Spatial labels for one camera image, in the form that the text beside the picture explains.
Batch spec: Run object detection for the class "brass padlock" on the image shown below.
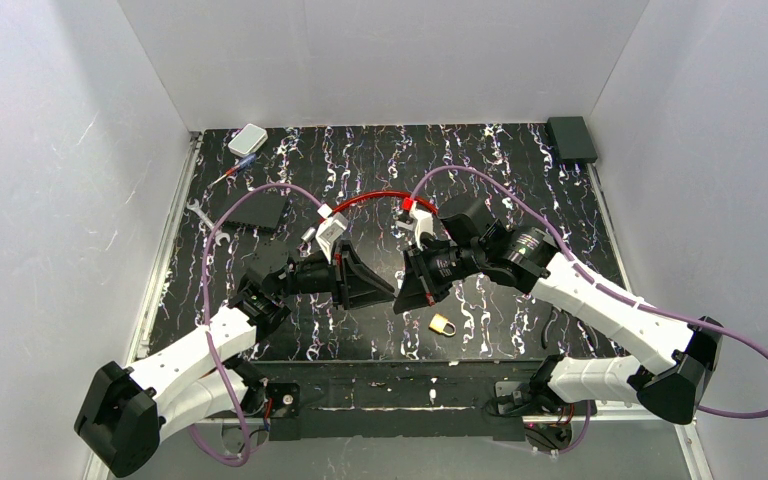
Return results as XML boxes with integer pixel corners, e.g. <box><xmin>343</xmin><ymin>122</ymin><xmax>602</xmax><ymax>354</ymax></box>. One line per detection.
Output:
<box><xmin>428</xmin><ymin>314</ymin><xmax>457</xmax><ymax>337</ymax></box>

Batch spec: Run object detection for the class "red cable lock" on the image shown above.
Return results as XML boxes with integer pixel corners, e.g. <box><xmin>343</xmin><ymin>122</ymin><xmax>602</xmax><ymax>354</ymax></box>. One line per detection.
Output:
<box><xmin>301</xmin><ymin>190</ymin><xmax>438</xmax><ymax>243</ymax></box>

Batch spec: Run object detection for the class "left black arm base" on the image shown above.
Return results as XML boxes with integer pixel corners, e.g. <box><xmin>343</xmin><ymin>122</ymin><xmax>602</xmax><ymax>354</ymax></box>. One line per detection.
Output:
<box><xmin>265</xmin><ymin>382</ymin><xmax>301</xmax><ymax>419</ymax></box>

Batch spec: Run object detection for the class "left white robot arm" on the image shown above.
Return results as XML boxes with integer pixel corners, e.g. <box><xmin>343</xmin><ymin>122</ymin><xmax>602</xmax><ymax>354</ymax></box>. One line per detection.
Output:
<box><xmin>74</xmin><ymin>240</ymin><xmax>395</xmax><ymax>478</ymax></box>

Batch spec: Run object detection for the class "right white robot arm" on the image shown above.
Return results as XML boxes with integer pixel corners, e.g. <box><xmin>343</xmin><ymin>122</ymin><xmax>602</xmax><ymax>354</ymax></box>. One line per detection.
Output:
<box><xmin>393</xmin><ymin>195</ymin><xmax>722</xmax><ymax>425</ymax></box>

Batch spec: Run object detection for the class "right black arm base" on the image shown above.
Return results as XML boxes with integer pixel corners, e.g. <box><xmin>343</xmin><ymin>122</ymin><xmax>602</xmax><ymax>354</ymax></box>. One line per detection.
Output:
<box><xmin>485</xmin><ymin>381</ymin><xmax>598</xmax><ymax>422</ymax></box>

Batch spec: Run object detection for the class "black flat box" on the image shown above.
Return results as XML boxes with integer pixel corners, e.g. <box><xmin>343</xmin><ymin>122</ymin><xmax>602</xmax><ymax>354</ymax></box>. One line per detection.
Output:
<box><xmin>223</xmin><ymin>191</ymin><xmax>288</xmax><ymax>232</ymax></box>

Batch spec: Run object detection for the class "red blue screwdriver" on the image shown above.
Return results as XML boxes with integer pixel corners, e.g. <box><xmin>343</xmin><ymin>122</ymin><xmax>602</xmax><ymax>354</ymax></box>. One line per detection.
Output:
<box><xmin>208</xmin><ymin>153</ymin><xmax>257</xmax><ymax>188</ymax></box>

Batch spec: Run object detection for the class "silver wrench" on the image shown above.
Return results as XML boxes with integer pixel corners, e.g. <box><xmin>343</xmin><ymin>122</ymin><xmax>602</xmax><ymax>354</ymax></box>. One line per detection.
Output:
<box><xmin>186</xmin><ymin>199</ymin><xmax>231</xmax><ymax>246</ymax></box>

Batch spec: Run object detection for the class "white rectangular box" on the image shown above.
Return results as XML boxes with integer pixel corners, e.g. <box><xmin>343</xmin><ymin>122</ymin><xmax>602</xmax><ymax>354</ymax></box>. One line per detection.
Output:
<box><xmin>227</xmin><ymin>123</ymin><xmax>268</xmax><ymax>157</ymax></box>

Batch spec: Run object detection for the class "black corner box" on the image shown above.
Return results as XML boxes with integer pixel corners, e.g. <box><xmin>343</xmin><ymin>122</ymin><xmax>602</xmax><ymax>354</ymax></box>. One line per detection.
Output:
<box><xmin>546</xmin><ymin>116</ymin><xmax>598</xmax><ymax>165</ymax></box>

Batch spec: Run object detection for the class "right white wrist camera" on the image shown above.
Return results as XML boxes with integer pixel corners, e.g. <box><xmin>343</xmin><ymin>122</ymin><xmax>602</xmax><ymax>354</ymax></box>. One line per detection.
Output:
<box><xmin>395</xmin><ymin>197</ymin><xmax>433</xmax><ymax>250</ymax></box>

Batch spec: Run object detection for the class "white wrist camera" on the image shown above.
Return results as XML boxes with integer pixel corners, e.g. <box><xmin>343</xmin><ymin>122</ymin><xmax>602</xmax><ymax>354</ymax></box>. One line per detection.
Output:
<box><xmin>314</xmin><ymin>203</ymin><xmax>348</xmax><ymax>263</ymax></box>
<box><xmin>395</xmin><ymin>197</ymin><xmax>433</xmax><ymax>250</ymax></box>

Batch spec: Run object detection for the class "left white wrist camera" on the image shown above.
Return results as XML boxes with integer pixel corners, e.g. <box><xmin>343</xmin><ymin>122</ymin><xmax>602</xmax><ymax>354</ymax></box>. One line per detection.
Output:
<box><xmin>314</xmin><ymin>203</ymin><xmax>348</xmax><ymax>263</ymax></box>

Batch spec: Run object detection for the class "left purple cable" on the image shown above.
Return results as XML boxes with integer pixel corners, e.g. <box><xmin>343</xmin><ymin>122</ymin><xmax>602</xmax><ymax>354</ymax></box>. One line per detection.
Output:
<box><xmin>186</xmin><ymin>183</ymin><xmax>324</xmax><ymax>468</ymax></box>

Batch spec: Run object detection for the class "purple cable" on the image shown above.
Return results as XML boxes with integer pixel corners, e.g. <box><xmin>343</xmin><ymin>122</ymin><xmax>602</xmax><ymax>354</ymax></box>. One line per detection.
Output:
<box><xmin>410</xmin><ymin>165</ymin><xmax>768</xmax><ymax>420</ymax></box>
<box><xmin>186</xmin><ymin>183</ymin><xmax>324</xmax><ymax>468</ymax></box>

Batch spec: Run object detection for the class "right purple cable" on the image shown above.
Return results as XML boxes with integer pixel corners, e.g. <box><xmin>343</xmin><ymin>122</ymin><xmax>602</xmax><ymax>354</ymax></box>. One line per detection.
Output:
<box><xmin>410</xmin><ymin>165</ymin><xmax>768</xmax><ymax>420</ymax></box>

